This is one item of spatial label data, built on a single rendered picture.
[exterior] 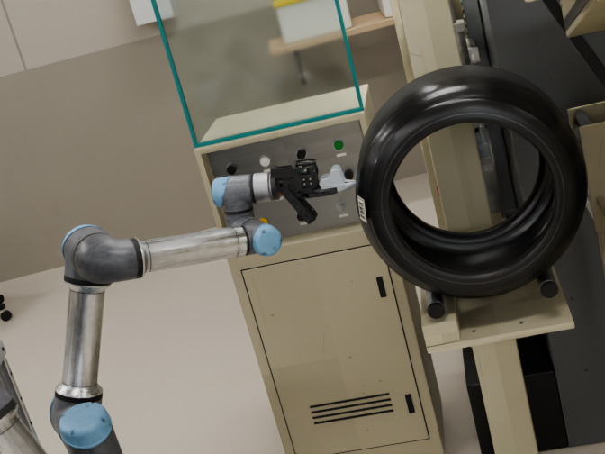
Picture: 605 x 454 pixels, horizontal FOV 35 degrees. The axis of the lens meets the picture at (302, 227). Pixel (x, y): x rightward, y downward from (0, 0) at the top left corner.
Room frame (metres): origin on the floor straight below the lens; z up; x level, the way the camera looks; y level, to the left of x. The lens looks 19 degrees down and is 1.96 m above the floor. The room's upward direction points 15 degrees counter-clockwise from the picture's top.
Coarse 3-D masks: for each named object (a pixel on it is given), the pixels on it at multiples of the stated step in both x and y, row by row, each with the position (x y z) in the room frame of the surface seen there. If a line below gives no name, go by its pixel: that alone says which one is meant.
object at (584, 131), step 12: (576, 108) 2.59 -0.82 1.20; (588, 108) 2.59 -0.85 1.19; (600, 108) 2.58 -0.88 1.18; (576, 120) 2.59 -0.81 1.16; (588, 120) 2.47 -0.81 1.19; (600, 120) 2.58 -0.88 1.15; (576, 132) 2.53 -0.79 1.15; (588, 132) 2.41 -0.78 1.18; (600, 132) 2.40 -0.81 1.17; (588, 144) 2.41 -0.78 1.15; (600, 144) 2.40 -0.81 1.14; (588, 156) 2.41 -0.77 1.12; (600, 156) 2.40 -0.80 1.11; (588, 168) 2.41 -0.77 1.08; (600, 168) 2.40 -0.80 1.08; (588, 180) 2.41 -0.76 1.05; (600, 180) 2.41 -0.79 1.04; (588, 192) 2.47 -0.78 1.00; (600, 192) 2.41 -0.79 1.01; (588, 204) 2.54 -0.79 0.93; (600, 216) 2.41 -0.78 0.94; (600, 228) 2.41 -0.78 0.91
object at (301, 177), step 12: (276, 168) 2.35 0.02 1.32; (288, 168) 2.34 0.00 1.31; (300, 168) 2.32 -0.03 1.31; (312, 168) 2.31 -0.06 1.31; (276, 180) 2.36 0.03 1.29; (288, 180) 2.35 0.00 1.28; (300, 180) 2.32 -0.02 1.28; (312, 180) 2.33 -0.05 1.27; (276, 192) 2.34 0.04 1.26; (300, 192) 2.33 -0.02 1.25
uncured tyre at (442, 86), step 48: (432, 96) 2.21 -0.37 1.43; (480, 96) 2.17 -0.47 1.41; (528, 96) 2.18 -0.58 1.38; (384, 144) 2.21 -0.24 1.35; (576, 144) 2.16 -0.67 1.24; (384, 192) 2.20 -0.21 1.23; (576, 192) 2.13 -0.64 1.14; (384, 240) 2.21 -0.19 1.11; (432, 240) 2.45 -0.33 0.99; (480, 240) 2.43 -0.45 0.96; (528, 240) 2.38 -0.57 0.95; (432, 288) 2.21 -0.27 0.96; (480, 288) 2.18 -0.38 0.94
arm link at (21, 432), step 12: (0, 396) 1.53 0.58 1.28; (0, 408) 1.51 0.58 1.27; (12, 408) 1.53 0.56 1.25; (0, 420) 1.50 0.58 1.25; (12, 420) 1.52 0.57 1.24; (0, 432) 1.50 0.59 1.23; (12, 432) 1.51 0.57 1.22; (24, 432) 1.52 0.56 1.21; (0, 444) 1.50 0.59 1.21; (12, 444) 1.50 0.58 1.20; (24, 444) 1.51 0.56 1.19; (36, 444) 1.52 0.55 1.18
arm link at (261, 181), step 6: (258, 174) 2.37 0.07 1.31; (264, 174) 2.36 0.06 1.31; (270, 174) 2.37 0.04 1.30; (258, 180) 2.35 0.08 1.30; (264, 180) 2.35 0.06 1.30; (258, 186) 2.34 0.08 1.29; (264, 186) 2.34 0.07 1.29; (270, 186) 2.34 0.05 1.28; (258, 192) 2.34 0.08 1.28; (264, 192) 2.34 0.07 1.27; (270, 192) 2.34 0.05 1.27; (258, 198) 2.34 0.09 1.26; (264, 198) 2.34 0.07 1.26; (270, 198) 2.34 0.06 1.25
